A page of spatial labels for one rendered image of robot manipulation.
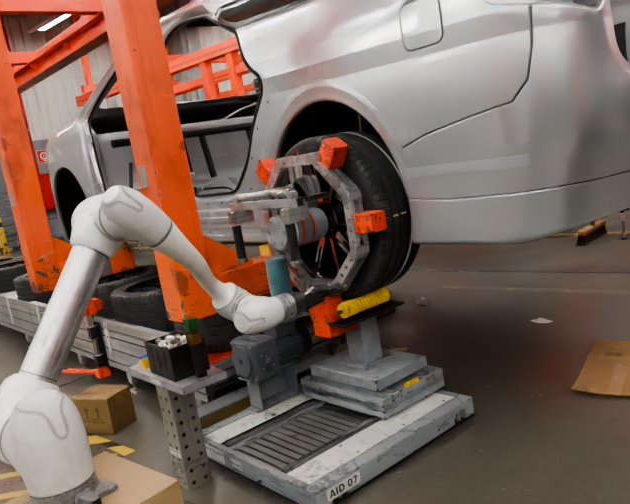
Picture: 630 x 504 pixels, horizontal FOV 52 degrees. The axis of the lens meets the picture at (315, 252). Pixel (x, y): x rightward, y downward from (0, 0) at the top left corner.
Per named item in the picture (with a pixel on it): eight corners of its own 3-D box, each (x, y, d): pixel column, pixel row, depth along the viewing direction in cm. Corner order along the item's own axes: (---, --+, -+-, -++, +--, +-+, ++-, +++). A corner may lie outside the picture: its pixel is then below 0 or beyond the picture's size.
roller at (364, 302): (396, 299, 261) (393, 285, 260) (343, 321, 242) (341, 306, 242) (385, 298, 265) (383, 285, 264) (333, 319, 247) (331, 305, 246)
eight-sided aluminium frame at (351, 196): (377, 293, 237) (354, 145, 228) (365, 297, 232) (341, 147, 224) (287, 285, 278) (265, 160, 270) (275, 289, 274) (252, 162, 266)
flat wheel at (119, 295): (94, 337, 379) (85, 298, 375) (166, 304, 436) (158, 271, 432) (182, 335, 348) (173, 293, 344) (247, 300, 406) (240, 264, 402)
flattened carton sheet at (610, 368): (664, 348, 288) (664, 341, 287) (655, 398, 242) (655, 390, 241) (592, 347, 304) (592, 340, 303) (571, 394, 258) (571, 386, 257)
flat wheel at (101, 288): (139, 293, 496) (132, 263, 493) (187, 297, 450) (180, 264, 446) (56, 319, 451) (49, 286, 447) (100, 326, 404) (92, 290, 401)
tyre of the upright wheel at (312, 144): (403, 315, 266) (443, 168, 233) (362, 332, 251) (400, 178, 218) (302, 241, 305) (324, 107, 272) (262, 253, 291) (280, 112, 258)
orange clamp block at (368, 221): (369, 229, 234) (387, 229, 227) (354, 233, 229) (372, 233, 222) (366, 210, 233) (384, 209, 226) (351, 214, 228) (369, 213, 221)
